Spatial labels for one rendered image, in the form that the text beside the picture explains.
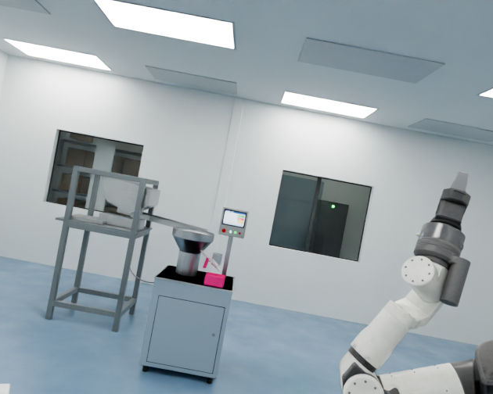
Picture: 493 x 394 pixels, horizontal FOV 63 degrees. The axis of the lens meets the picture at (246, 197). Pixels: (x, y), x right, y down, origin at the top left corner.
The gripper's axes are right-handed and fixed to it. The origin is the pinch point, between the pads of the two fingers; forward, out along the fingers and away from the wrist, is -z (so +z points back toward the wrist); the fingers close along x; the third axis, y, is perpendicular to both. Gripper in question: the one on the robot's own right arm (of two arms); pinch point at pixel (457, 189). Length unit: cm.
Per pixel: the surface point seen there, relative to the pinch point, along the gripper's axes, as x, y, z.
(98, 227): -218, 277, 21
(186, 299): -204, 151, 44
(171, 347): -217, 150, 81
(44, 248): -369, 477, 64
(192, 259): -213, 168, 13
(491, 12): -114, 9, -187
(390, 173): -456, 78, -246
